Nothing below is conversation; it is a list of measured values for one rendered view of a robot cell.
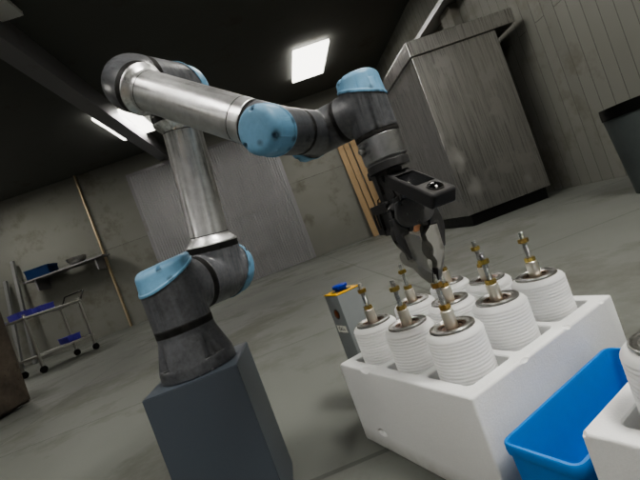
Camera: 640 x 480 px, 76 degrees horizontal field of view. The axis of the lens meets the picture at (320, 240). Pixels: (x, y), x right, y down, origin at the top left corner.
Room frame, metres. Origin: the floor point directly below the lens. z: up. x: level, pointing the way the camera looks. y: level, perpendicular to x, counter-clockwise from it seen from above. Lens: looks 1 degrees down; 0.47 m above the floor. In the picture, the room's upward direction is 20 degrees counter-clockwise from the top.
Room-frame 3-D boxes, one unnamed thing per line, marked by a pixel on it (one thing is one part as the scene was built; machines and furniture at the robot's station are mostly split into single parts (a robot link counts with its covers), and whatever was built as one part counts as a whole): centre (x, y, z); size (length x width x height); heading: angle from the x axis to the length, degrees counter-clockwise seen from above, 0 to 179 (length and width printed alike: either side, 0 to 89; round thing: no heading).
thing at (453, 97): (4.76, -1.94, 0.95); 1.50 x 1.14 x 1.91; 4
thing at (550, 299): (0.78, -0.36, 0.16); 0.10 x 0.10 x 0.18
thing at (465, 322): (0.67, -0.16, 0.25); 0.08 x 0.08 x 0.01
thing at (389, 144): (0.69, -0.15, 0.56); 0.08 x 0.08 x 0.05
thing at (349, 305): (1.05, -0.01, 0.16); 0.07 x 0.07 x 0.31; 27
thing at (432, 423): (0.83, -0.21, 0.09); 0.39 x 0.39 x 0.18; 27
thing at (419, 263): (0.68, -0.13, 0.38); 0.06 x 0.03 x 0.09; 17
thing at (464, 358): (0.67, -0.16, 0.16); 0.10 x 0.10 x 0.18
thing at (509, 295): (0.73, -0.26, 0.25); 0.08 x 0.08 x 0.01
